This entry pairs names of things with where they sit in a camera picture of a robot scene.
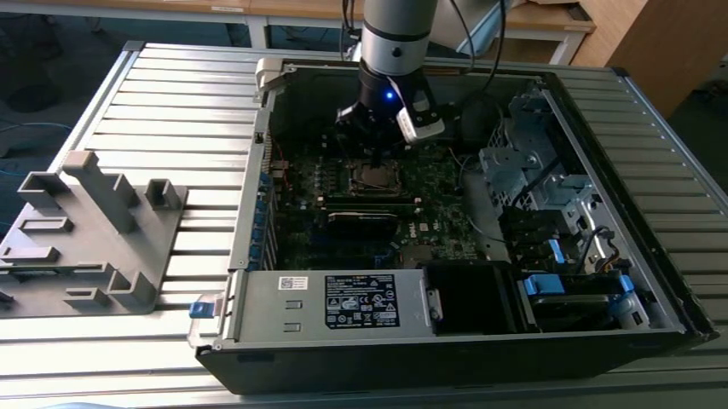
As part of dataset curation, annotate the metal socket cover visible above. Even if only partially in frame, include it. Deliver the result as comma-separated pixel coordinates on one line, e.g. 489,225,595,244
350,160,408,195

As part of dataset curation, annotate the wooden desk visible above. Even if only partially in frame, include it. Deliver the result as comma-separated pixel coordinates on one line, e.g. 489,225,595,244
248,0,598,66
0,0,255,48

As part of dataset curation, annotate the wooden cabinet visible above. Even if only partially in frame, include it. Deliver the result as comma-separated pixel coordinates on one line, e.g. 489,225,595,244
570,0,728,120

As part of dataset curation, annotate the silver green CPU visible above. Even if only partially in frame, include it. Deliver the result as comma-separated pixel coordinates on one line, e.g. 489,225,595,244
356,165,399,188

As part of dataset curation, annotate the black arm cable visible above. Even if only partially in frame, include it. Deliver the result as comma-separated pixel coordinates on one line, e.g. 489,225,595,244
479,0,507,93

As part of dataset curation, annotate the black fan shroud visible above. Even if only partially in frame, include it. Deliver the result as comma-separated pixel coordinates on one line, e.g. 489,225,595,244
416,260,539,337

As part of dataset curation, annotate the perforated metal drive cage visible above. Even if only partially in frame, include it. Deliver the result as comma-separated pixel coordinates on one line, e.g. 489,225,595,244
476,80,607,274

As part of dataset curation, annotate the grey parts rack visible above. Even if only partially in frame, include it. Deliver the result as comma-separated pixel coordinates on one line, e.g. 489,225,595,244
0,148,189,319

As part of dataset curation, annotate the silver power supply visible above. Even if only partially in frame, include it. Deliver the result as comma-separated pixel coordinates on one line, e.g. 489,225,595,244
217,268,436,342

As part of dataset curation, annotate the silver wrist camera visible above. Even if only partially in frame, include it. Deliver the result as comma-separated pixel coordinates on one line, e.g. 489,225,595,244
395,100,446,145

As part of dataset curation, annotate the silver metal bracket box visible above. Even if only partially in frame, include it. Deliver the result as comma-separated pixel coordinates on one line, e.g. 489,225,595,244
479,146,539,181

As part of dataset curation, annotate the blue cable connector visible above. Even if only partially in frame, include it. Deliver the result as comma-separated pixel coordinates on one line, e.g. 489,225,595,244
545,238,569,266

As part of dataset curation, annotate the green motherboard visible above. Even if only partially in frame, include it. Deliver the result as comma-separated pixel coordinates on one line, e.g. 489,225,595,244
265,140,513,272

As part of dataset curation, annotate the blue disk carrier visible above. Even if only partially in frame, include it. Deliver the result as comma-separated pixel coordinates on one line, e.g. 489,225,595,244
517,272,637,334

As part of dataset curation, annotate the black graphics card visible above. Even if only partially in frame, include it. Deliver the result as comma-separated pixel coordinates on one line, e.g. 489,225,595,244
326,210,402,240

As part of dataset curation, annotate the blue plastic latch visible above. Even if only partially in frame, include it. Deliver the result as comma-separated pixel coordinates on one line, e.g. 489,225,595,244
188,300,221,320

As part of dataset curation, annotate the black PC case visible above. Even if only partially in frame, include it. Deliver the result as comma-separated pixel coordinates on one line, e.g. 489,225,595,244
187,57,721,395

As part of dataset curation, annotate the ribbed chipset heatsink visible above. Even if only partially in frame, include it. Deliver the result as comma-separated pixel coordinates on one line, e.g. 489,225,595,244
399,245,434,268

